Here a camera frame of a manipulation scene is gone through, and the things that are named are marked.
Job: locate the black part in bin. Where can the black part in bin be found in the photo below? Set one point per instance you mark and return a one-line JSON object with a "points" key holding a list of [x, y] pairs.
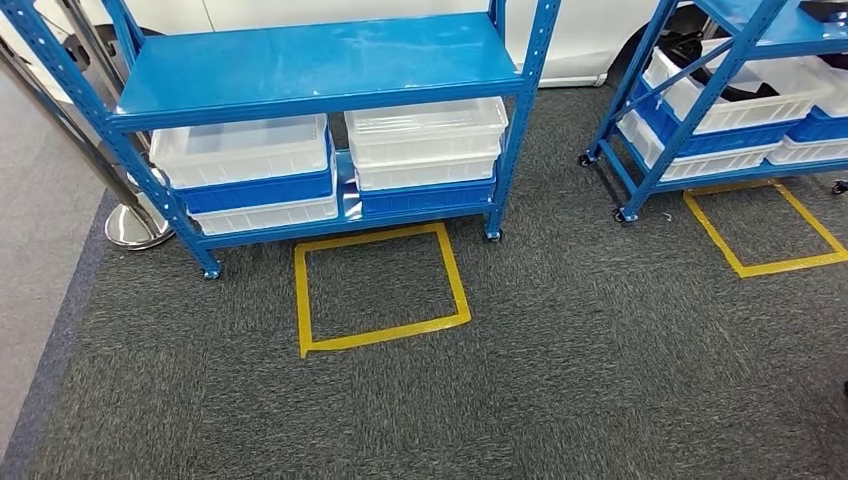
{"points": [[748, 89]]}

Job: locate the black plastic part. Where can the black plastic part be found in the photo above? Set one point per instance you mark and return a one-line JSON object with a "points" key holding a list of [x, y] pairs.
{"points": [[828, 10]]}

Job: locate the yellow floor tape square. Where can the yellow floor tape square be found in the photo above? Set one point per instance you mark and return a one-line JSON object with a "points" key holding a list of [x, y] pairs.
{"points": [[709, 232], [301, 298]]}

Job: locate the white car with red stripe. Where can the white car with red stripe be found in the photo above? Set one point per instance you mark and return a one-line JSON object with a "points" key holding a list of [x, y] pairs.
{"points": [[583, 40]]}

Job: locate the grey metal bar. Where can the grey metal bar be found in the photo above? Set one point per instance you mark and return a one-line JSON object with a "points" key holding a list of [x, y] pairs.
{"points": [[132, 228]]}

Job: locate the chrome stanchion post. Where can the chrome stanchion post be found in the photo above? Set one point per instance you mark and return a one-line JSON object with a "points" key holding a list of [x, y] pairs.
{"points": [[86, 33]]}

